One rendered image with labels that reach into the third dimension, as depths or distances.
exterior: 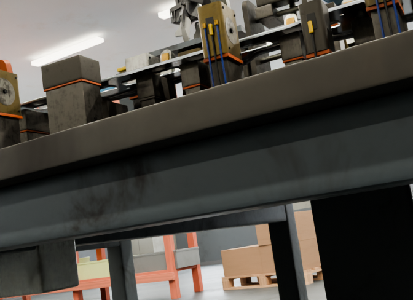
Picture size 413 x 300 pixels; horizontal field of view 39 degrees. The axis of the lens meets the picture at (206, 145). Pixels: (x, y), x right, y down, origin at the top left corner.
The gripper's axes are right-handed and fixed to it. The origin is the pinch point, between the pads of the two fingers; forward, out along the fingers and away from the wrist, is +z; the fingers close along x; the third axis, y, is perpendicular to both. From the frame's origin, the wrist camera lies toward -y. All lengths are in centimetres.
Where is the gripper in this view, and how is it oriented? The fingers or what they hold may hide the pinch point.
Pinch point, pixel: (197, 42)
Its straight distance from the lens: 192.2
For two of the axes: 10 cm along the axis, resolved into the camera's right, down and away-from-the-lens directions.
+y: -6.8, 2.1, 7.0
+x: -7.2, -0.1, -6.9
